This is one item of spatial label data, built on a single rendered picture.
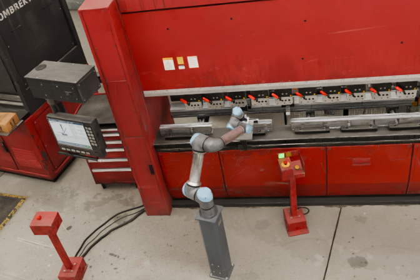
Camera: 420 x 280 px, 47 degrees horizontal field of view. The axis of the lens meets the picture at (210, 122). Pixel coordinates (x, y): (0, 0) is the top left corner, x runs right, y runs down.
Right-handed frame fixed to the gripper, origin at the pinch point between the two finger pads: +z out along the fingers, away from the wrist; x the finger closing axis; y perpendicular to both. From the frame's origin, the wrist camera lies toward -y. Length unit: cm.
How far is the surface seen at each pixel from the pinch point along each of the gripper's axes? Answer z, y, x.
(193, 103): -11.6, 16.6, 42.0
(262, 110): 32.2, 17.3, -15.1
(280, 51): -46, 46, -38
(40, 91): -91, 11, 144
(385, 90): -13, 18, -120
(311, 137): 10, -15, -60
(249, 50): -48, 48, -13
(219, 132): 18.5, -4.9, 24.4
